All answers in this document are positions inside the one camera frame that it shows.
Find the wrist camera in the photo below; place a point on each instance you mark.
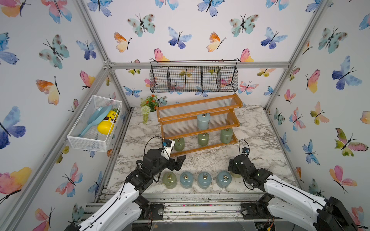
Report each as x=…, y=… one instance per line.
x=167, y=146
x=245, y=151

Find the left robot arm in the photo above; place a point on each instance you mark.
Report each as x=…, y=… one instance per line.
x=128, y=204

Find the wooden three-tier shelf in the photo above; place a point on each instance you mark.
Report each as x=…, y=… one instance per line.
x=214, y=116

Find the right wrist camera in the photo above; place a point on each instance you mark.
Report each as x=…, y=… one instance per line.
x=245, y=151

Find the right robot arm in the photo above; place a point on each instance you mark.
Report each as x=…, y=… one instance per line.
x=290, y=203

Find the black wire wall basket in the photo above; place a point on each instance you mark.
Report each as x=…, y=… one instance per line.
x=203, y=76

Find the blue canister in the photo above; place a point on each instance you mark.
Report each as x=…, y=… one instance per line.
x=204, y=180
x=186, y=179
x=224, y=179
x=203, y=121

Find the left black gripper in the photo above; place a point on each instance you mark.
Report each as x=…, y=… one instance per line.
x=177, y=163

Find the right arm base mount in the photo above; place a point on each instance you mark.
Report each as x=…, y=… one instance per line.
x=258, y=209

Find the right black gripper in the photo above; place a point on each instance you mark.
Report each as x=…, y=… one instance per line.
x=233, y=169

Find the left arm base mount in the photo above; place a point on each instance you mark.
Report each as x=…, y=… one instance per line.
x=149, y=211

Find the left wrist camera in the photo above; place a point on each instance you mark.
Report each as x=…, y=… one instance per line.
x=167, y=146

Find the light blue dustpan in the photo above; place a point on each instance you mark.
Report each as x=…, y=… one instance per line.
x=97, y=117

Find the yellow bottle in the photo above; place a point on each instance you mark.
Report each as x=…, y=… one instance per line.
x=106, y=126

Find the green canister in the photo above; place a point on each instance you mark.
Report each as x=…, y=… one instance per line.
x=179, y=144
x=203, y=139
x=169, y=180
x=226, y=135

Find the white mesh wall basket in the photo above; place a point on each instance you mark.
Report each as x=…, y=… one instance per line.
x=93, y=140

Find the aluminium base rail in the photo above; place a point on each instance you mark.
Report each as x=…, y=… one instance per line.
x=202, y=207

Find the yellow-green canister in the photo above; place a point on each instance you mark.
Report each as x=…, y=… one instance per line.
x=234, y=175

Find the artificial flower plant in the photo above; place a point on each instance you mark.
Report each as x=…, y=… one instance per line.
x=149, y=107

